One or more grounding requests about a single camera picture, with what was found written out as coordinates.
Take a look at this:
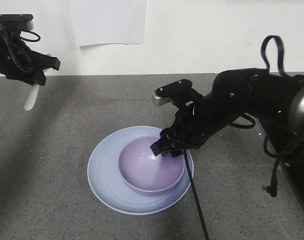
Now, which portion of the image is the pale green plastic spoon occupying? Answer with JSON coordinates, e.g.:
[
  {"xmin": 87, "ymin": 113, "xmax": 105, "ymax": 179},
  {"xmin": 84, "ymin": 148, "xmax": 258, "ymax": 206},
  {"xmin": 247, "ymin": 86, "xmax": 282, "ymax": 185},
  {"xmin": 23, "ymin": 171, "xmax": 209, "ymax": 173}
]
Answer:
[{"xmin": 24, "ymin": 82, "xmax": 40, "ymax": 111}]

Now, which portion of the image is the white paper sheet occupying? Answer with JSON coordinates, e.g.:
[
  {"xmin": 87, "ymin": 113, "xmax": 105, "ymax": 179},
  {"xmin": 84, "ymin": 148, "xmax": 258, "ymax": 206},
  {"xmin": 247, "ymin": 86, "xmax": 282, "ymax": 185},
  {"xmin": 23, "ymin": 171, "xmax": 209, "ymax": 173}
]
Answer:
[{"xmin": 68, "ymin": 0, "xmax": 146, "ymax": 46}]

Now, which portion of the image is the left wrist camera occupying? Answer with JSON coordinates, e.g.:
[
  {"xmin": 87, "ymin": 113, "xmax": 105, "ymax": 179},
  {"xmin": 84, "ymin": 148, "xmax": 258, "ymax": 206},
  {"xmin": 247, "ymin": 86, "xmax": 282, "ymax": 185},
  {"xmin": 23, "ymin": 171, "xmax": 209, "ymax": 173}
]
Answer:
[{"xmin": 0, "ymin": 13, "xmax": 34, "ymax": 32}]

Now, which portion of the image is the black glass gas stove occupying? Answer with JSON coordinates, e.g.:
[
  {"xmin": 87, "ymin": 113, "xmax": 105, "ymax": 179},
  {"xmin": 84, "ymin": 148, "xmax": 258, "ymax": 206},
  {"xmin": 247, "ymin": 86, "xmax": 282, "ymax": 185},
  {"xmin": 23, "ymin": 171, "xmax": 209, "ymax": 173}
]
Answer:
[{"xmin": 256, "ymin": 119, "xmax": 304, "ymax": 216}]

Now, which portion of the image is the light blue plastic plate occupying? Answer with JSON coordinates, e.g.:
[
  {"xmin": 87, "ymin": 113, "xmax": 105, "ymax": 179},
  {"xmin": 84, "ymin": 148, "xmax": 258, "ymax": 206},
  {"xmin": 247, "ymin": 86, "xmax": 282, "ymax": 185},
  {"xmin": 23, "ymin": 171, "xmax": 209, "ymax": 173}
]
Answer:
[{"xmin": 87, "ymin": 126, "xmax": 190, "ymax": 216}]

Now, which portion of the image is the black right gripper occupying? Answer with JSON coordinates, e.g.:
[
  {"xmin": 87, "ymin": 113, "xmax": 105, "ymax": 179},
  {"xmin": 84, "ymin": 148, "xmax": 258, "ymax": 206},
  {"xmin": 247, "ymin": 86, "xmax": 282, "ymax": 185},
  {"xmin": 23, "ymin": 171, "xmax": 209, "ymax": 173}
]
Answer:
[{"xmin": 150, "ymin": 96, "xmax": 242, "ymax": 158}]

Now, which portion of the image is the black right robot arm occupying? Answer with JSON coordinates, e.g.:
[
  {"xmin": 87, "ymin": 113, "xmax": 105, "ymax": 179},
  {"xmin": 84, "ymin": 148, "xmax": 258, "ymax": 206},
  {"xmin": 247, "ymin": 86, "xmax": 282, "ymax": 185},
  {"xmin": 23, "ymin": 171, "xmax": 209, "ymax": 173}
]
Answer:
[{"xmin": 151, "ymin": 68, "xmax": 304, "ymax": 157}]

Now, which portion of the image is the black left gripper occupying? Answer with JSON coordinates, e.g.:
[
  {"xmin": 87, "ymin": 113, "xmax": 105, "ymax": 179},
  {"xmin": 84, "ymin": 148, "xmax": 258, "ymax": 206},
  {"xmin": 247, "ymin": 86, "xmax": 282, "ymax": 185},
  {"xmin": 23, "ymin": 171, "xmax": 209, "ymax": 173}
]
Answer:
[{"xmin": 0, "ymin": 23, "xmax": 61, "ymax": 86}]

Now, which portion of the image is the lilac plastic bowl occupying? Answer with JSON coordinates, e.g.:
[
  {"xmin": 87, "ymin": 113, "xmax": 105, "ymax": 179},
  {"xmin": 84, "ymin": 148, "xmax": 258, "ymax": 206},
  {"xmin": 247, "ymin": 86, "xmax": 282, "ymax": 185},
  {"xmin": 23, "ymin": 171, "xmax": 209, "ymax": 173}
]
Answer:
[{"xmin": 118, "ymin": 136, "xmax": 185, "ymax": 196}]

